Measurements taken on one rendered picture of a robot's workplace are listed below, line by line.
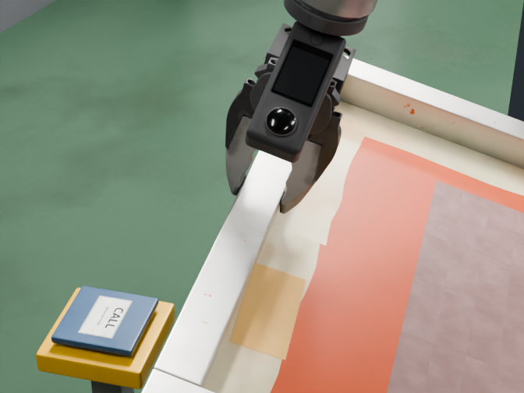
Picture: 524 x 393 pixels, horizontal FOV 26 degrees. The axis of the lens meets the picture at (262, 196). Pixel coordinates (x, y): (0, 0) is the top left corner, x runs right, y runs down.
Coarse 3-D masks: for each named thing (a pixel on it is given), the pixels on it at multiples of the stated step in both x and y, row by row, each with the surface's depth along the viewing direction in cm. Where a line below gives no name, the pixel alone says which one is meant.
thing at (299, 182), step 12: (312, 144) 99; (300, 156) 100; (312, 156) 100; (300, 168) 101; (312, 168) 101; (288, 180) 102; (300, 180) 102; (312, 180) 101; (288, 192) 103; (300, 192) 102; (288, 204) 104
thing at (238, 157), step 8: (248, 120) 99; (240, 128) 100; (240, 136) 101; (232, 144) 101; (240, 144) 101; (232, 152) 102; (240, 152) 101; (248, 152) 101; (232, 160) 102; (240, 160) 102; (248, 160) 102; (232, 168) 103; (240, 168) 102; (232, 176) 103; (240, 176) 103; (232, 184) 104; (240, 184) 103; (232, 192) 105
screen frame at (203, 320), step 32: (352, 64) 126; (352, 96) 125; (384, 96) 124; (416, 96) 124; (448, 96) 126; (416, 128) 126; (448, 128) 125; (480, 128) 124; (512, 128) 124; (256, 160) 107; (512, 160) 125; (256, 192) 103; (224, 224) 99; (256, 224) 100; (224, 256) 95; (256, 256) 96; (192, 288) 91; (224, 288) 92; (192, 320) 88; (224, 320) 89; (192, 352) 86; (160, 384) 82; (192, 384) 83
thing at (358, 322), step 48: (336, 288) 101; (384, 288) 103; (432, 288) 105; (336, 336) 96; (384, 336) 98; (432, 336) 100; (480, 336) 101; (288, 384) 91; (336, 384) 92; (384, 384) 94; (432, 384) 95; (480, 384) 96
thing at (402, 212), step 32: (352, 160) 118; (384, 160) 119; (416, 160) 121; (352, 192) 113; (384, 192) 115; (416, 192) 116; (448, 192) 118; (480, 192) 119; (352, 224) 109; (384, 224) 111; (416, 224) 112; (448, 224) 113; (480, 224) 115; (512, 224) 116; (384, 256) 107; (416, 256) 108; (448, 256) 109; (480, 256) 111; (512, 256) 112; (448, 288) 105; (480, 288) 107; (512, 288) 108
